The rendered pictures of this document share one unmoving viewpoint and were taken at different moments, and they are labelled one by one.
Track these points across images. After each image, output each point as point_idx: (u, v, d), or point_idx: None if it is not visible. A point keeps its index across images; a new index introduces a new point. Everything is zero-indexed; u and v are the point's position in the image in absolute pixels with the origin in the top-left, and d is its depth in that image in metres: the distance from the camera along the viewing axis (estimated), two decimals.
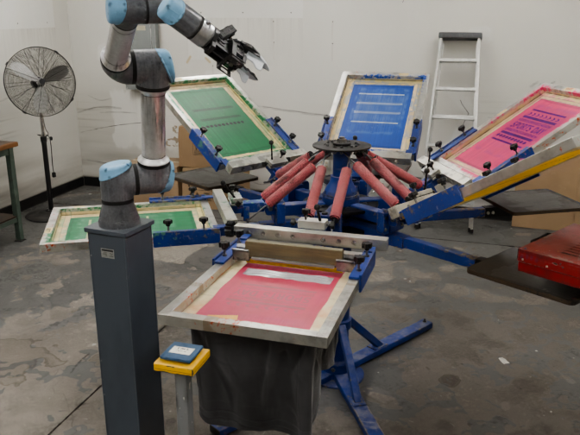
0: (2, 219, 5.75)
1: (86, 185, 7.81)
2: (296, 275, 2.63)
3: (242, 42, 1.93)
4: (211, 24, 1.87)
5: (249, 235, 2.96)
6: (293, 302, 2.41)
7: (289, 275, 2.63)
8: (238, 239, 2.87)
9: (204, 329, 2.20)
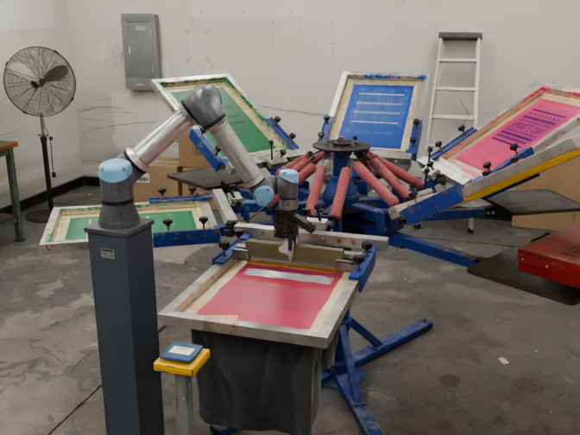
0: (2, 219, 5.75)
1: (86, 185, 7.81)
2: (296, 275, 2.63)
3: (289, 234, 2.63)
4: (286, 206, 2.61)
5: (249, 235, 2.96)
6: (293, 302, 2.41)
7: (289, 275, 2.63)
8: (238, 239, 2.87)
9: (204, 329, 2.20)
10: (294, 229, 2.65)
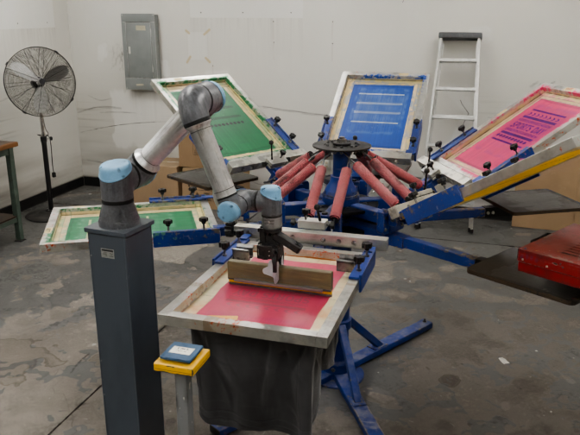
0: (2, 219, 5.75)
1: (86, 185, 7.81)
2: None
3: (273, 255, 2.43)
4: (270, 225, 2.41)
5: (249, 235, 2.96)
6: (293, 303, 2.41)
7: None
8: (238, 239, 2.87)
9: (204, 329, 2.20)
10: (279, 249, 2.45)
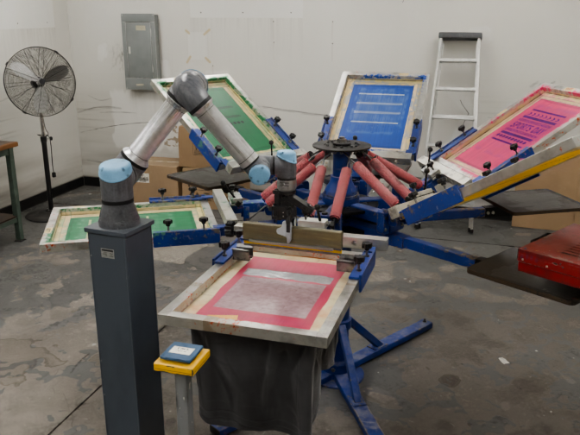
0: (2, 219, 5.75)
1: (86, 185, 7.81)
2: (296, 275, 2.63)
3: (287, 216, 2.59)
4: (285, 187, 2.56)
5: None
6: None
7: (289, 275, 2.63)
8: (238, 239, 2.87)
9: (204, 329, 2.20)
10: (293, 210, 2.60)
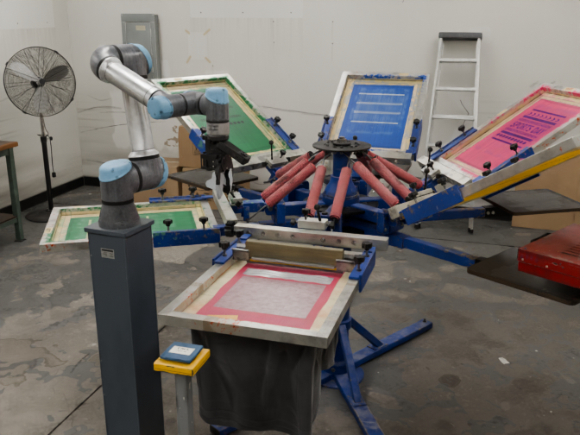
0: (2, 219, 5.75)
1: (86, 185, 7.81)
2: (296, 275, 2.63)
3: (217, 164, 2.21)
4: (214, 131, 2.19)
5: (249, 235, 2.96)
6: None
7: (289, 275, 2.63)
8: (238, 239, 2.87)
9: (204, 329, 2.20)
10: (224, 159, 2.22)
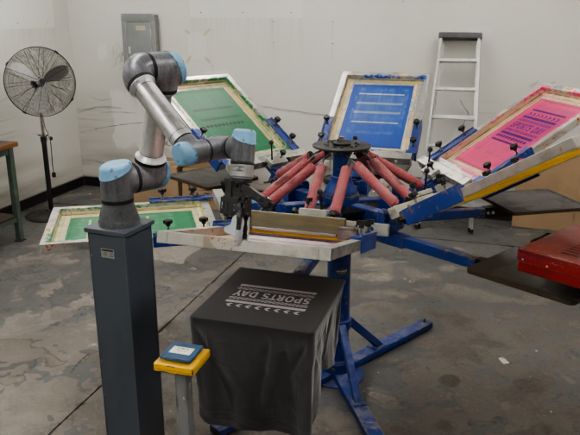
0: (2, 219, 5.75)
1: (86, 185, 7.81)
2: (297, 240, 2.59)
3: (239, 207, 2.07)
4: (239, 173, 2.08)
5: None
6: None
7: (290, 239, 2.59)
8: None
9: (204, 245, 2.14)
10: (246, 203, 2.10)
